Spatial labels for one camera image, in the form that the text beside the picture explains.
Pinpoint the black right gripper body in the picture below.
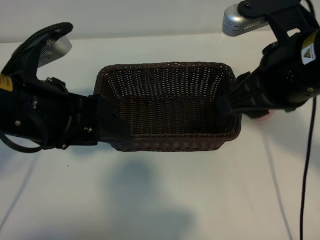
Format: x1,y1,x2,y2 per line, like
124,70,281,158
259,42,318,112

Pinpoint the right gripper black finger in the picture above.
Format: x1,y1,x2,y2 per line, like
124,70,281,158
246,107,271,120
217,71,263,115

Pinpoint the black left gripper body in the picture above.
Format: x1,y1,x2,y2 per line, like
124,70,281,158
7,74,98,150

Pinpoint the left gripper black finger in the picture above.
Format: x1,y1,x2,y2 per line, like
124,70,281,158
93,94,131,143

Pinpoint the pink peach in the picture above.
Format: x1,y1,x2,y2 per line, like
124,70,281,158
256,109,275,123

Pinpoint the brown wicker basket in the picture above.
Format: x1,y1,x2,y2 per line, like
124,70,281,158
93,61,243,153

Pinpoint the black looped gripper cable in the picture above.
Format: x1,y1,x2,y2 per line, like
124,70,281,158
0,98,50,154

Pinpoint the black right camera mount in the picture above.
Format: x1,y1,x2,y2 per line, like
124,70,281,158
236,0,316,51

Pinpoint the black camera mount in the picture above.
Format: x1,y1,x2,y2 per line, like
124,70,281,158
11,26,68,83
236,0,316,51

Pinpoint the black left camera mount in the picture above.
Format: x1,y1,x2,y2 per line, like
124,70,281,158
11,26,68,83

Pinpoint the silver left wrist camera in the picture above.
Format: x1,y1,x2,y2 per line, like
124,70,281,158
37,36,73,68

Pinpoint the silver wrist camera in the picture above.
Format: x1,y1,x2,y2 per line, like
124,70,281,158
37,36,73,68
222,4,270,38

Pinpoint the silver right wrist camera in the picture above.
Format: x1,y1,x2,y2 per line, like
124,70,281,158
222,4,270,38

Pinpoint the black hanging cable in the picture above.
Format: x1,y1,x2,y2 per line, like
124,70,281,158
299,96,316,240

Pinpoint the black braided camera cable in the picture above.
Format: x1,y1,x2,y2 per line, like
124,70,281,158
0,21,75,76

